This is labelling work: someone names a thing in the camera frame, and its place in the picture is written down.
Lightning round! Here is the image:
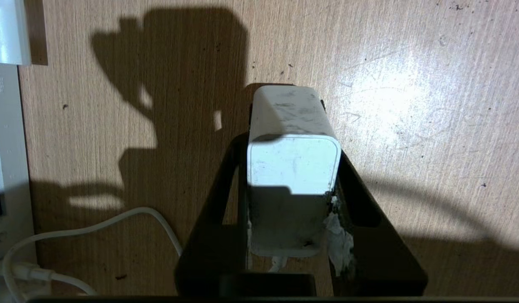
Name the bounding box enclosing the white power adapter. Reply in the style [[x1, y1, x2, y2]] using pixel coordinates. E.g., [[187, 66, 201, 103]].
[[246, 85, 342, 258]]

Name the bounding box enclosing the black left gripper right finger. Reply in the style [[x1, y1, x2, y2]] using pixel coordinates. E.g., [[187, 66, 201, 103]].
[[326, 149, 428, 297]]

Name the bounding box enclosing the white router with antennas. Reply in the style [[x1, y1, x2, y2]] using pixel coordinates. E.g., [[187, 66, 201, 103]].
[[0, 0, 38, 303]]

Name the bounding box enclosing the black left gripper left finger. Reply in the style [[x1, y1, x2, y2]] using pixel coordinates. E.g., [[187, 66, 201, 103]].
[[174, 134, 249, 297]]

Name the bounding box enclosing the white adapter cable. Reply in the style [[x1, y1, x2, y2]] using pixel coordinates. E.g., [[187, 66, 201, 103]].
[[0, 206, 184, 303]]

